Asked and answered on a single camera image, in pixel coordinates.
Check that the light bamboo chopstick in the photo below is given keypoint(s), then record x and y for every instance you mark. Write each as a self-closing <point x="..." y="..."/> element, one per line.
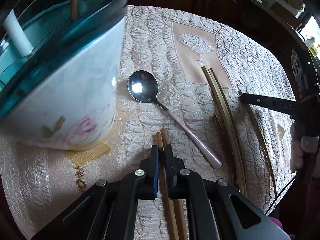
<point x="229" y="128"/>
<point x="262" y="143"/>

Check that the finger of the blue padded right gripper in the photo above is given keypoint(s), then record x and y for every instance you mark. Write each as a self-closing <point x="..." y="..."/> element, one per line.
<point x="155" y="166"/>

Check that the teal rimmed white utensil holder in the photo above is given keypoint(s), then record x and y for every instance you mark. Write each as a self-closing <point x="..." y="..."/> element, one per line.
<point x="63" y="94"/>

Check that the steel spoon pink handle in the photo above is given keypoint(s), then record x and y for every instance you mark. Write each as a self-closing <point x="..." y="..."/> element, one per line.
<point x="143" y="87"/>

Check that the white ceramic soup spoon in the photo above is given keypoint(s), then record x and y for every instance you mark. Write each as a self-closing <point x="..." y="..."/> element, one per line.
<point x="17" y="35"/>

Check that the person's right hand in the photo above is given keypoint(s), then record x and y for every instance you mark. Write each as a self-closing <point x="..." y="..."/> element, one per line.
<point x="299" y="147"/>

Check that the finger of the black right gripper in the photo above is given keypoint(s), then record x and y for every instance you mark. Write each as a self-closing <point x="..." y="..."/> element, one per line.
<point x="173" y="165"/>

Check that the pink quilted tablecloth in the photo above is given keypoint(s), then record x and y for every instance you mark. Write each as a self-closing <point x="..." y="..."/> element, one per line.
<point x="173" y="46"/>

